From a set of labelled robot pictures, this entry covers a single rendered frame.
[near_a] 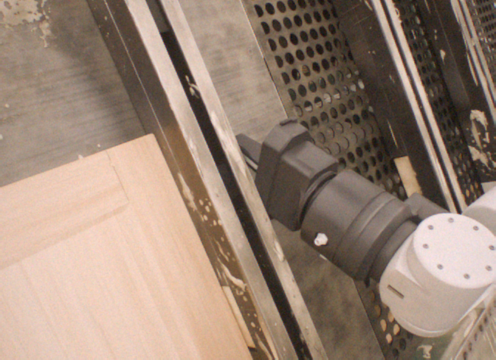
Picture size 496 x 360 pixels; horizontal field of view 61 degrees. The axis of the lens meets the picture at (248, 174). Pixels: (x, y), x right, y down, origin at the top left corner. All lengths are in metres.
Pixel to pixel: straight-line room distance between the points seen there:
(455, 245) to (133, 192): 0.30
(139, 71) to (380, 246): 0.29
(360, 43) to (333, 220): 0.44
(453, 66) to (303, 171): 0.68
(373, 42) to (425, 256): 0.47
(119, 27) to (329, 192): 0.26
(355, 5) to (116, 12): 0.43
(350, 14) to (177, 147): 0.44
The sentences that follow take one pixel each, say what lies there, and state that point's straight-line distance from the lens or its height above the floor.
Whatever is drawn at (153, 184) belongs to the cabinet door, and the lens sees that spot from 0.45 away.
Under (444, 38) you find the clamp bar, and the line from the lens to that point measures 1.04.
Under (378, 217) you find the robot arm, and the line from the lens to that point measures 0.39.
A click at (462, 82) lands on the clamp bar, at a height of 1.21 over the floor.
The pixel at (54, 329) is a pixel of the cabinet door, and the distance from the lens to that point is 0.42.
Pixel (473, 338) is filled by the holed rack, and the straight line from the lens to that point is 0.86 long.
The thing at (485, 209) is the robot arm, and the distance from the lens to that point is 0.45.
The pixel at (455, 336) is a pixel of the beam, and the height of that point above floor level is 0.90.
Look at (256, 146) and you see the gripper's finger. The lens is 0.48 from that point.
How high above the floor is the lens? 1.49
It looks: 30 degrees down
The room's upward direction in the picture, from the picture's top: straight up
